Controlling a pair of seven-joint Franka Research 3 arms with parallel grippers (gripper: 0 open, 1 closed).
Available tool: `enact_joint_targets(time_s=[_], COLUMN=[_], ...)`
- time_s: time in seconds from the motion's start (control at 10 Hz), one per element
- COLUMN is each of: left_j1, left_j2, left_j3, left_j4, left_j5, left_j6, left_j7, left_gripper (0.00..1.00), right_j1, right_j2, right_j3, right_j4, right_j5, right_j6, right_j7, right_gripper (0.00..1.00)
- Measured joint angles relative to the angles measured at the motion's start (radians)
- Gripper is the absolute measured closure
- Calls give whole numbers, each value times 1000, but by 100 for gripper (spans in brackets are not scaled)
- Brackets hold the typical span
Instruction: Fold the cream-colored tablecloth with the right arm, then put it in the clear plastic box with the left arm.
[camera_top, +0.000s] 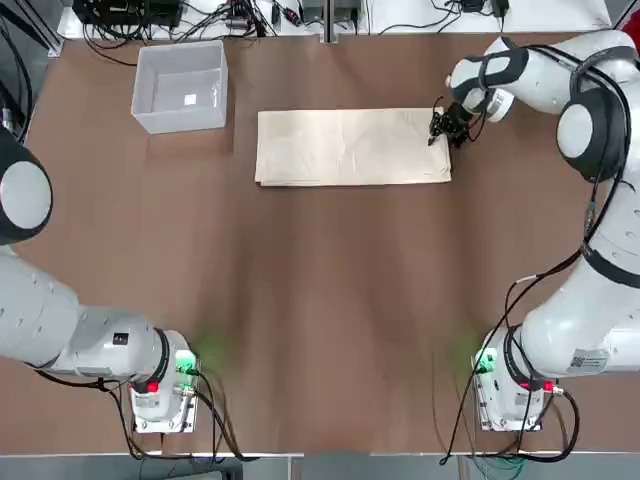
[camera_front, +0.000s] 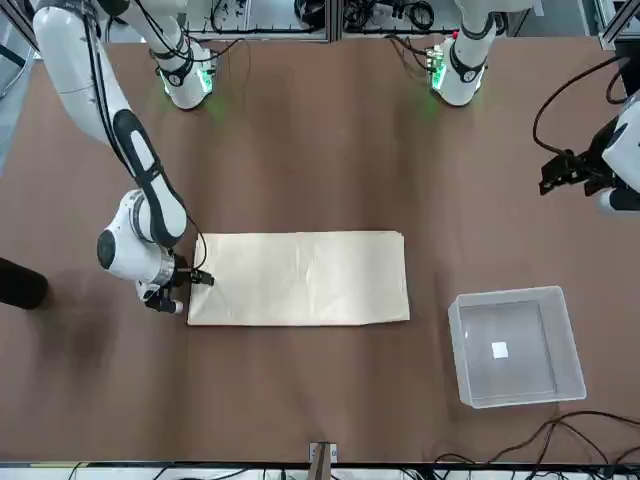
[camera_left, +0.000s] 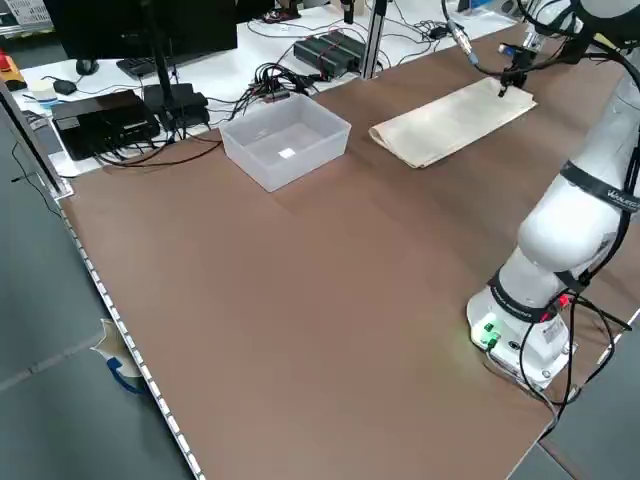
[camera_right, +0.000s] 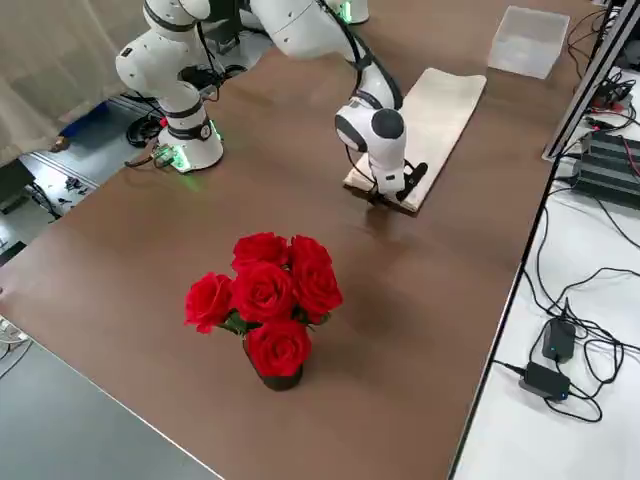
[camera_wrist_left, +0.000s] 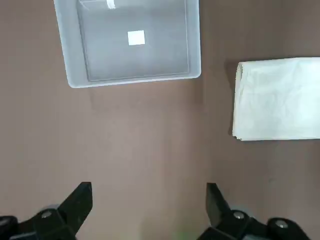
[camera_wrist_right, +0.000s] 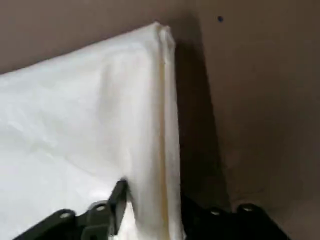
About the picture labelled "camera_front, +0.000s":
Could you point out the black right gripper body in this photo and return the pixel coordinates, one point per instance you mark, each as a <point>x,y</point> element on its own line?
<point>182,272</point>

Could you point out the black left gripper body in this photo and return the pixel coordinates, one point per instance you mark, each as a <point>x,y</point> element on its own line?
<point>600,150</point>

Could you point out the cream-colored tablecloth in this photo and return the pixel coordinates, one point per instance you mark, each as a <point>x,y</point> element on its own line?
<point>300,280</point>

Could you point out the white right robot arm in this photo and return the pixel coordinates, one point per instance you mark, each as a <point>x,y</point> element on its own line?
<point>75,60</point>

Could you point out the clear plastic box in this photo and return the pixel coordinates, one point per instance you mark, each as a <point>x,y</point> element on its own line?
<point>515,325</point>

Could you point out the black vase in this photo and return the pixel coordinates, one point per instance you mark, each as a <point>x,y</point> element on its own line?
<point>22,285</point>

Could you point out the small green circuit board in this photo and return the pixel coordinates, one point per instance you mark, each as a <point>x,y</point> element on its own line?
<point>436,57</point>

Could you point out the aluminium frame beam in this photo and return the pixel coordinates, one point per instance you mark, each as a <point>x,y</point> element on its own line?
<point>30,35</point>
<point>612,35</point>

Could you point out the aluminium camera post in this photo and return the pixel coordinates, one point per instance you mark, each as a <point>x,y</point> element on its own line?
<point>322,462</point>

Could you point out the aluminium frame rail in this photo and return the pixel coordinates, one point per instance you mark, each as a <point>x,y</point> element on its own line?
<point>333,20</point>

